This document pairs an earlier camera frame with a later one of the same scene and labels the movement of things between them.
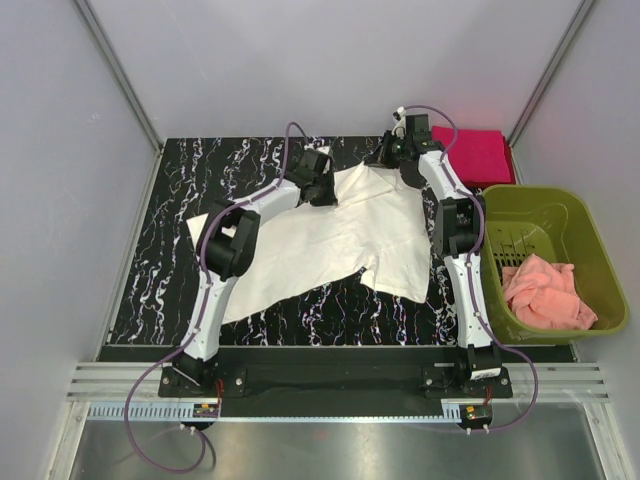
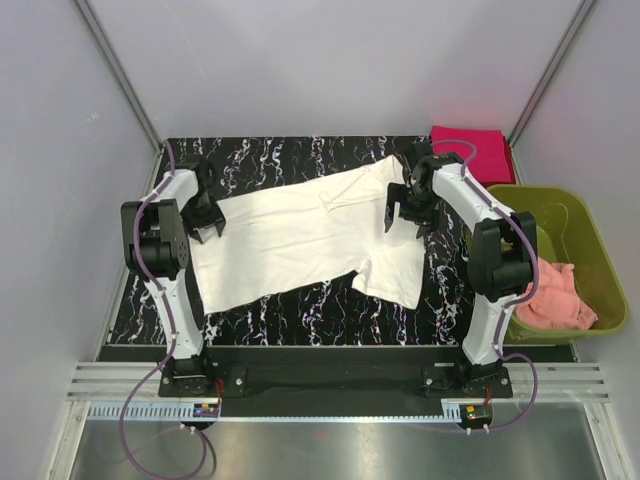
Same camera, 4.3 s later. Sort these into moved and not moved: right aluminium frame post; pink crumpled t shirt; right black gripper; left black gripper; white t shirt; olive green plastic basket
Moved: right black gripper; left black gripper
Not moved: right aluminium frame post; olive green plastic basket; white t shirt; pink crumpled t shirt
